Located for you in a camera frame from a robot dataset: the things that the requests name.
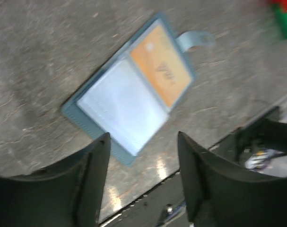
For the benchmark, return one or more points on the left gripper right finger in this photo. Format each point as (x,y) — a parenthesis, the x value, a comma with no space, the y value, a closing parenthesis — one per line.
(221,193)

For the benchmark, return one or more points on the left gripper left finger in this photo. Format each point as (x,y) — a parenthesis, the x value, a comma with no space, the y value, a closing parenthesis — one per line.
(67,193)

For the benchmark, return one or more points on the blue card holder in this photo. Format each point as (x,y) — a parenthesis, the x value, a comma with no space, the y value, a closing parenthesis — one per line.
(118,99)

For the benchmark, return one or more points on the gold card in holder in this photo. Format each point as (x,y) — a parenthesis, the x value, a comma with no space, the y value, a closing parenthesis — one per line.
(161,65)

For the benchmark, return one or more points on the green bin near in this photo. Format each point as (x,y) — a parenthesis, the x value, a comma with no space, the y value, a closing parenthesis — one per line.
(281,18)

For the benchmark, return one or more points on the red bin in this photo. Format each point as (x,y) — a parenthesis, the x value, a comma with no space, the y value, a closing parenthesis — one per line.
(281,3)

